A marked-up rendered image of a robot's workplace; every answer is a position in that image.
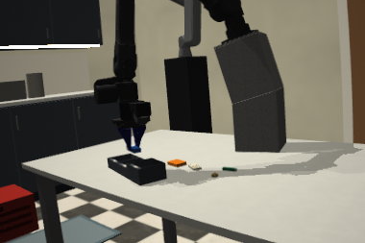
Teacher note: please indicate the orange flat rectangular block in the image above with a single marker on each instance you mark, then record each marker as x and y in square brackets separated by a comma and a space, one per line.
[176, 162]

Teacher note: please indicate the cream domino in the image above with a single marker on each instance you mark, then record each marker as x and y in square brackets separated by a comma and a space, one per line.
[194, 166]

